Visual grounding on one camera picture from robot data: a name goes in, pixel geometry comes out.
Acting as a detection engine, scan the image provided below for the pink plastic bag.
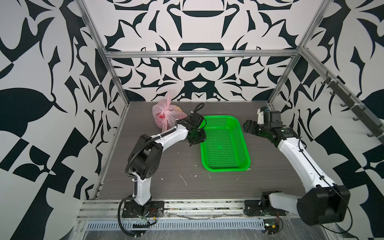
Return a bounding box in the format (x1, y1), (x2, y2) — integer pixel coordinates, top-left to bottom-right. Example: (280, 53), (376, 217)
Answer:
(152, 92), (187, 132)

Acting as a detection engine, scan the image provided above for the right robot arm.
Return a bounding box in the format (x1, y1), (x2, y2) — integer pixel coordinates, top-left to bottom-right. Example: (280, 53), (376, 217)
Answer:
(243, 120), (351, 226)

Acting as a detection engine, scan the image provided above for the white slotted cable duct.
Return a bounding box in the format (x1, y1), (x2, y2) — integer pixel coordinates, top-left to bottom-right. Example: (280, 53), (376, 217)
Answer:
(86, 219), (265, 231)

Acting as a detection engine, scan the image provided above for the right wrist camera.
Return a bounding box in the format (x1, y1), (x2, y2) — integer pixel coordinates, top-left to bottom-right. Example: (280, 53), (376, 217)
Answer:
(257, 107), (283, 129)

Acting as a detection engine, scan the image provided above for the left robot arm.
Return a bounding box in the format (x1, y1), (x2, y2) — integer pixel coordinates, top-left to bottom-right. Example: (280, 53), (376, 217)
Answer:
(125, 125), (207, 207)

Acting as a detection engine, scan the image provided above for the green plastic basket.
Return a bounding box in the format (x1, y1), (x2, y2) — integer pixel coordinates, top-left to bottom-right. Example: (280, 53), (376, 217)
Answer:
(201, 116), (251, 173)

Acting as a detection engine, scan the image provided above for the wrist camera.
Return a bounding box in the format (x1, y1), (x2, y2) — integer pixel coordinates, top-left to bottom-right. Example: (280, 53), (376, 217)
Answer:
(186, 113), (204, 130)
(257, 107), (283, 129)

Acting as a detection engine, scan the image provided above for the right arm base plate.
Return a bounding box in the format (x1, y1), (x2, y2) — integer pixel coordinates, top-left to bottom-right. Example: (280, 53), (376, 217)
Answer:
(244, 200), (286, 217)

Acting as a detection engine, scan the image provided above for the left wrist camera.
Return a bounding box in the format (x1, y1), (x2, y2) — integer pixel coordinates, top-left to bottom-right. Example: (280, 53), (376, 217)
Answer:
(186, 113), (204, 130)

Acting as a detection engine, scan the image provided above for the small circuit board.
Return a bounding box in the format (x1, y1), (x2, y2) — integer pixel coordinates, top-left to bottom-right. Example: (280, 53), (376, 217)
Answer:
(262, 218), (284, 236)

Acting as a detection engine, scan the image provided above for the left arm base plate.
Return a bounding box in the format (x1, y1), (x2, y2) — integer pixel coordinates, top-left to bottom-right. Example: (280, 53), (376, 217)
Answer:
(122, 201), (165, 218)

